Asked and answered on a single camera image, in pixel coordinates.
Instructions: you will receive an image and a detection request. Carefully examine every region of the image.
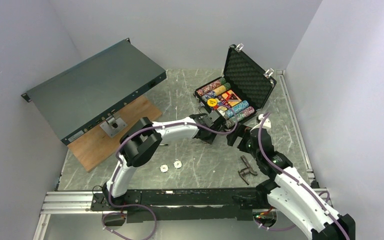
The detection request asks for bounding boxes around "yellow big blind button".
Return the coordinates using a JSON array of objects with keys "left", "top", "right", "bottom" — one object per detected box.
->
[{"left": 206, "top": 98, "right": 218, "bottom": 107}]

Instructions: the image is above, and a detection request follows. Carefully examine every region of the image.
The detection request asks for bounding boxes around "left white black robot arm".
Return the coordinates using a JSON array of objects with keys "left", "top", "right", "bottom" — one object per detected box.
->
[{"left": 102, "top": 110, "right": 226, "bottom": 210}]

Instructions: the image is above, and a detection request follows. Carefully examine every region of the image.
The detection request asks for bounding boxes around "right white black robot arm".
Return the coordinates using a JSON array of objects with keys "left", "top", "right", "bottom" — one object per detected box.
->
[{"left": 227, "top": 125, "right": 356, "bottom": 240}]

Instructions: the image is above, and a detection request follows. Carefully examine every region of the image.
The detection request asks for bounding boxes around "red card deck in case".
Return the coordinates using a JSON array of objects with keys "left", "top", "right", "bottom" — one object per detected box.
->
[{"left": 217, "top": 89, "right": 242, "bottom": 107}]

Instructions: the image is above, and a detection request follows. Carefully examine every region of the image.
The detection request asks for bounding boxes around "black poker chip case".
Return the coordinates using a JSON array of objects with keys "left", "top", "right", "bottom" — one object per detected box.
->
[{"left": 193, "top": 43, "right": 277, "bottom": 127}]

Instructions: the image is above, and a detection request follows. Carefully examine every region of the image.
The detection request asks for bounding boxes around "blue poker chip right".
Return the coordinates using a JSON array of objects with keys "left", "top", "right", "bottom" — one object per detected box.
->
[{"left": 173, "top": 160, "right": 183, "bottom": 169}]

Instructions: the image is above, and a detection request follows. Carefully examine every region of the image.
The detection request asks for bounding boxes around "blue poker chip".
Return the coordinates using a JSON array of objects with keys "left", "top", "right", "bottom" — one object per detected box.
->
[
  {"left": 173, "top": 160, "right": 183, "bottom": 169},
  {"left": 159, "top": 164, "right": 169, "bottom": 173}
]

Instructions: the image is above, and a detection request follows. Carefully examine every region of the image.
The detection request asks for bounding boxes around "blue poker chip left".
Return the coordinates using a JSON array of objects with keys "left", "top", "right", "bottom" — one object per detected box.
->
[{"left": 159, "top": 164, "right": 169, "bottom": 173}]

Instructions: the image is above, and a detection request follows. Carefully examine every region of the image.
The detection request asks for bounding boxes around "wooden board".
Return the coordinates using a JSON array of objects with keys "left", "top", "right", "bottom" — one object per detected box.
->
[{"left": 68, "top": 96, "right": 162, "bottom": 172}]

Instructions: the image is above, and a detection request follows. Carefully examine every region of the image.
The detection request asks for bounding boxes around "dark grey rack server chassis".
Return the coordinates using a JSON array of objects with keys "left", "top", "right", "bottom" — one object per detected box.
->
[{"left": 21, "top": 38, "right": 167, "bottom": 146}]

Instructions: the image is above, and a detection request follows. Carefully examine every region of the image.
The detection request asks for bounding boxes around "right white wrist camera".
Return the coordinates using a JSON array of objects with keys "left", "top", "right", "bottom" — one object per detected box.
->
[{"left": 255, "top": 114, "right": 272, "bottom": 130}]

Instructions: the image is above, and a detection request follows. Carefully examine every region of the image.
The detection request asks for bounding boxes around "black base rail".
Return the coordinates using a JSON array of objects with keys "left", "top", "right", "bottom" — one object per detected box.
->
[{"left": 41, "top": 187, "right": 329, "bottom": 226}]

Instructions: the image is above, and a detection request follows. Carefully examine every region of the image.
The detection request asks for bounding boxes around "silver metal bracket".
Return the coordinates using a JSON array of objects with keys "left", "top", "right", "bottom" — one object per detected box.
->
[{"left": 99, "top": 113, "right": 128, "bottom": 138}]

